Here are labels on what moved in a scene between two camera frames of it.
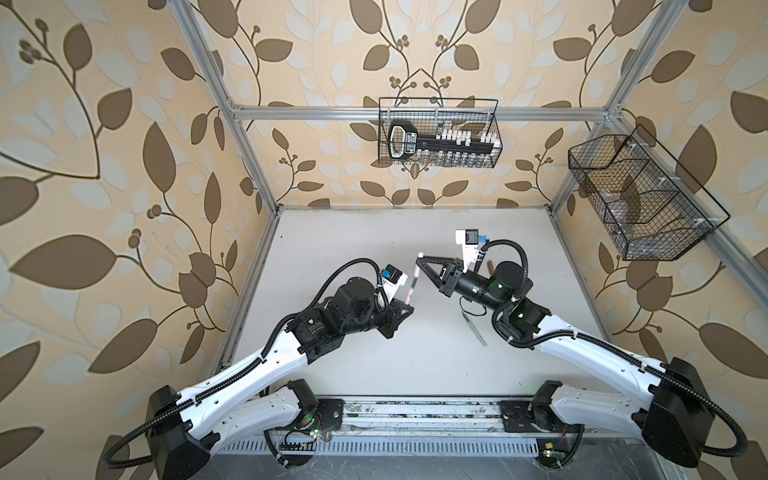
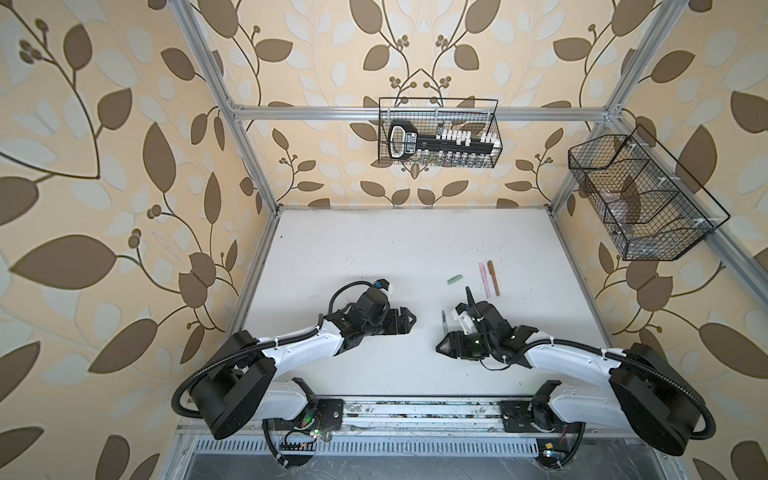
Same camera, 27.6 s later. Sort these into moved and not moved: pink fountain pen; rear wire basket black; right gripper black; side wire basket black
Moved: pink fountain pen; right gripper black
Not moved: rear wire basket black; side wire basket black
